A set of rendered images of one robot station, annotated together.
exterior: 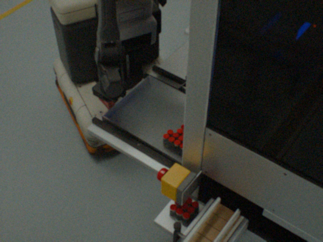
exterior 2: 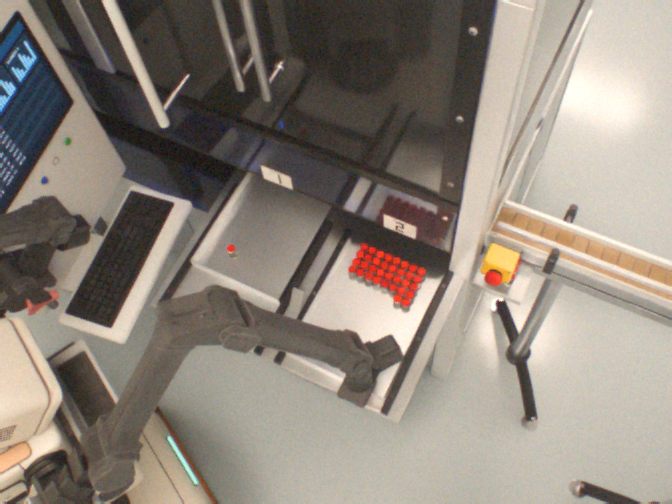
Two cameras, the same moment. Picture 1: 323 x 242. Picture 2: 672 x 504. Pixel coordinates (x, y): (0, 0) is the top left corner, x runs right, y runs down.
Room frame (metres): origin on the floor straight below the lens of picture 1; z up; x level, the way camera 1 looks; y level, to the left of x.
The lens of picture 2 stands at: (1.18, 0.64, 2.57)
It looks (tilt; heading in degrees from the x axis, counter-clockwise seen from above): 63 degrees down; 267
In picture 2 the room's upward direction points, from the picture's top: 8 degrees counter-clockwise
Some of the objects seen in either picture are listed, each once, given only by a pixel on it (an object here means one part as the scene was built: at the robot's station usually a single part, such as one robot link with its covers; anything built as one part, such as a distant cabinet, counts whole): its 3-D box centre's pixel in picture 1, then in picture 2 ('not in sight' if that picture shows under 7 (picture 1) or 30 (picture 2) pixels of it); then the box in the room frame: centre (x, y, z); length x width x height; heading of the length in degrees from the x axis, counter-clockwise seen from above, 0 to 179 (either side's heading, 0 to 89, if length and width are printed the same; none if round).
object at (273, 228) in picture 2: not in sight; (267, 229); (1.30, -0.30, 0.90); 0.34 x 0.26 x 0.04; 53
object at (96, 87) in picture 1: (108, 84); (358, 377); (1.14, 0.18, 1.01); 0.10 x 0.07 x 0.07; 53
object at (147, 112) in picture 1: (164, 119); (365, 315); (1.09, -0.01, 0.90); 0.34 x 0.26 x 0.04; 53
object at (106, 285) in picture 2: not in sight; (120, 255); (1.72, -0.35, 0.82); 0.40 x 0.14 x 0.02; 61
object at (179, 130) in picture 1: (185, 129); (380, 285); (1.04, -0.08, 0.90); 0.18 x 0.02 x 0.05; 143
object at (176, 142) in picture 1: (191, 132); (384, 277); (1.03, -0.10, 0.90); 0.18 x 0.02 x 0.05; 143
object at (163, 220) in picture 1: (185, 218); (505, 271); (0.72, -0.07, 0.87); 0.14 x 0.13 x 0.02; 53
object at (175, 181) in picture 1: (178, 183); (500, 261); (0.76, -0.05, 1.00); 0.08 x 0.07 x 0.07; 53
